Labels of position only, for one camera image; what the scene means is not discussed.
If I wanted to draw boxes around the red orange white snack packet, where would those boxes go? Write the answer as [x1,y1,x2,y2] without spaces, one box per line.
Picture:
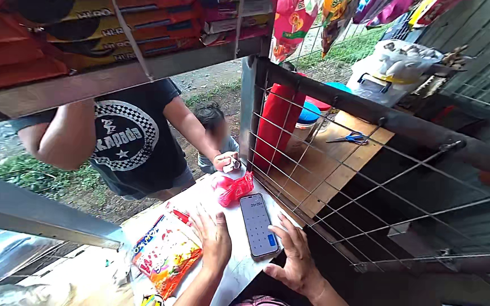
[131,214,203,301]

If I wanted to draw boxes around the person's left forearm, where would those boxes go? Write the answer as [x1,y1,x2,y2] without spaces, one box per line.
[174,264,225,306]

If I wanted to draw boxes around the tall red container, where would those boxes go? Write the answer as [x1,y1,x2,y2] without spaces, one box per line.
[254,72,307,170]

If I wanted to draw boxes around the small red packet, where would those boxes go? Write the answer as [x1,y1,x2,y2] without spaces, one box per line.
[166,202,195,228]

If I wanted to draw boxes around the person's right hand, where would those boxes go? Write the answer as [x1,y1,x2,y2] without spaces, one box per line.
[263,212,323,299]

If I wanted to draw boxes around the person's left hand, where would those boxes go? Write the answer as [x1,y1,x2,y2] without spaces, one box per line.
[187,203,232,273]

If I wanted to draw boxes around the red round tub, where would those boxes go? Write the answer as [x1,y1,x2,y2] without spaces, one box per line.
[305,94,332,112]

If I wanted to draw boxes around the clear bag of white items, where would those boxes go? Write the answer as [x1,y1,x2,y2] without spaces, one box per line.
[349,39,444,108]

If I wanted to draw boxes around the pinkish red plastic bag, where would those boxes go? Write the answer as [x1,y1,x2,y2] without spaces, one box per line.
[212,171,254,208]

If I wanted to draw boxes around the shelf with snack boxes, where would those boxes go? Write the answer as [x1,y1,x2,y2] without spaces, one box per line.
[0,0,276,128]

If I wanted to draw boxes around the red yellow hanging packet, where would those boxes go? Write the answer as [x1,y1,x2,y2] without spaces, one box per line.
[407,0,462,29]

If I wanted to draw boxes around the grey metal post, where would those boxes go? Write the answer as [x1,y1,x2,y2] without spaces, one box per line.
[239,55,268,171]

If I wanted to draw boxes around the yellow black packet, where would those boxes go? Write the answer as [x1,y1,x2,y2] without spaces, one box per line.
[140,294,165,306]

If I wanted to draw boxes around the clear plastic bag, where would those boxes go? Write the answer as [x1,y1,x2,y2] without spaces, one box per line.
[0,224,69,291]

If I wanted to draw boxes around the wooden board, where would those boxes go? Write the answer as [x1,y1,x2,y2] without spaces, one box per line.
[266,110,395,219]

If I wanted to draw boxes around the grey metal bar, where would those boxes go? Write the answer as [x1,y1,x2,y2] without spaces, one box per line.
[0,169,123,250]

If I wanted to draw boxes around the blue round lid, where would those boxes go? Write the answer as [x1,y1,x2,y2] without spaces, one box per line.
[324,82,353,94]

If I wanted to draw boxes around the yellow brown hanging packet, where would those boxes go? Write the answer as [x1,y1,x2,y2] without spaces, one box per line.
[321,0,353,59]

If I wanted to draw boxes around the pile of firewood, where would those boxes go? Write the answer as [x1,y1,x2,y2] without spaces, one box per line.
[434,44,472,71]

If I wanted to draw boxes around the smartphone with calculator screen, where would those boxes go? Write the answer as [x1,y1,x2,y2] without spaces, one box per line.
[239,193,280,258]

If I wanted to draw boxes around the white counter sheet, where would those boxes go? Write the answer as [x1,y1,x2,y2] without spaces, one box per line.
[119,163,306,306]

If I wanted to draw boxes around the bucket with blue lid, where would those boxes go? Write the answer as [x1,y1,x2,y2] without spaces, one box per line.
[287,101,322,153]

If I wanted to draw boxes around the person's body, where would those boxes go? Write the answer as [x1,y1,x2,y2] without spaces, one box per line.
[233,295,290,306]

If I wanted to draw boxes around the person's right forearm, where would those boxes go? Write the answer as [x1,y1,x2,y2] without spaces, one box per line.
[306,277,349,306]

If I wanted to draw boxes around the purple hanging packet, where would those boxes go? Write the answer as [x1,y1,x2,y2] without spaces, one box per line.
[352,0,416,29]

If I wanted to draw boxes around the metal wire grille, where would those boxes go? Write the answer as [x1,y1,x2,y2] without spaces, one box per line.
[245,55,490,273]

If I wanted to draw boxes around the pink red hanging packet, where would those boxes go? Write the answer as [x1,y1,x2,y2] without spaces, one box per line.
[272,0,323,64]

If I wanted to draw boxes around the blue-handled scissors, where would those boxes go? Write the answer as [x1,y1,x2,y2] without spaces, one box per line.
[326,131,369,146]

